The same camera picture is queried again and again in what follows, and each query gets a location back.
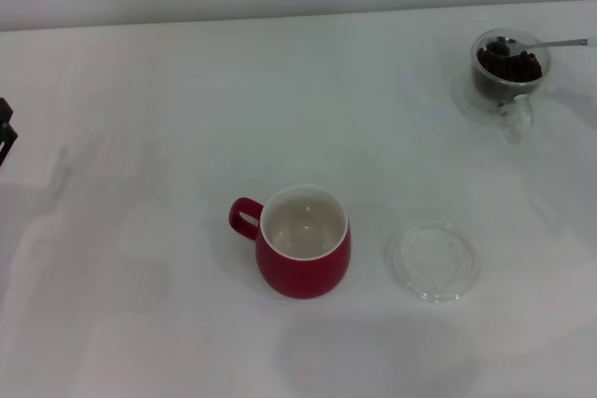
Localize clear glass saucer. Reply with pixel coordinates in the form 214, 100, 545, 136
384, 220, 480, 305
451, 62, 554, 129

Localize clear glass cup with handle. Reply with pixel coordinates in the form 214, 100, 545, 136
469, 29, 552, 145

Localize red ceramic mug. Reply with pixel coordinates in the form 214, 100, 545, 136
228, 184, 352, 300

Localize steel spoon with blue handle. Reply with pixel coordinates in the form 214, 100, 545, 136
479, 35, 597, 59

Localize dark coffee beans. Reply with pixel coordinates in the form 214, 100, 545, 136
473, 41, 545, 96

